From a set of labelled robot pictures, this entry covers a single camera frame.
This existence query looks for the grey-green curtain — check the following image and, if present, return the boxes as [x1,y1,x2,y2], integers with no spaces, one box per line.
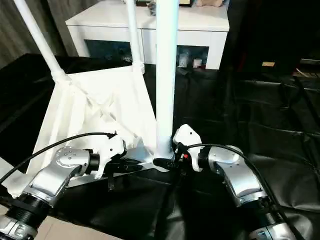
[0,0,109,70]

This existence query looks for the black and white bundle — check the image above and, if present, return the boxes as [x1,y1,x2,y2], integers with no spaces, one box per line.
[148,1,159,16]

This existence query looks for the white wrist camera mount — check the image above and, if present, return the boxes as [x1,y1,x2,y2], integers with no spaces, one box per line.
[95,134,127,180]
[173,123,204,173]

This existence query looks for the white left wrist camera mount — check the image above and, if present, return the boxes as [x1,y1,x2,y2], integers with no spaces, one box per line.
[95,134,127,180]

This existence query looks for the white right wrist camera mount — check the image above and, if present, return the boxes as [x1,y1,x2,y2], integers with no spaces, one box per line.
[173,123,204,173]

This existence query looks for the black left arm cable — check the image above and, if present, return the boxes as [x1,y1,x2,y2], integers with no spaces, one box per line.
[0,130,119,185]

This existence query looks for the white cabinet with glass doors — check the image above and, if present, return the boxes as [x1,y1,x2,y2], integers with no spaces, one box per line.
[65,0,230,70]

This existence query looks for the white plastic table top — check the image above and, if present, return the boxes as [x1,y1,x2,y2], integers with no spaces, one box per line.
[7,65,176,199]

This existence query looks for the white plastic table leg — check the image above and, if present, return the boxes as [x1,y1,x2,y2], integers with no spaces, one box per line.
[153,0,180,161]
[0,156,29,196]
[125,0,146,74]
[13,0,70,84]

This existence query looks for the black mat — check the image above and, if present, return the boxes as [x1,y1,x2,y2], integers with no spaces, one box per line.
[0,52,320,240]

